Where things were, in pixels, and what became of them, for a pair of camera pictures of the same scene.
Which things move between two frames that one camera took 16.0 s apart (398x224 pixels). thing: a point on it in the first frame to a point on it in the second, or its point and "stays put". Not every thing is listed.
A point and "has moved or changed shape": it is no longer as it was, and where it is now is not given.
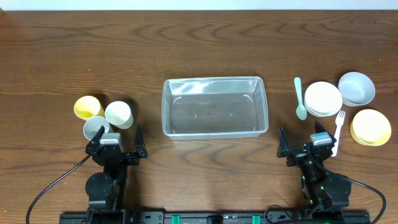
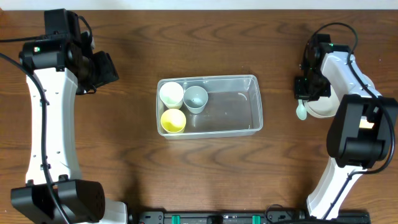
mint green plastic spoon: [301, 111] stays put
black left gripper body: [123, 157] to [104, 68]
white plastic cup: [119, 114] to [171, 94]
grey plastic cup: [92, 124] to [195, 98]
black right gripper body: [301, 155] to [302, 88]
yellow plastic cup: [87, 107] to [173, 121]
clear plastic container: [214, 107] has moved or changed shape
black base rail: [214, 216] stays put
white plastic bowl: [323, 99] stays put
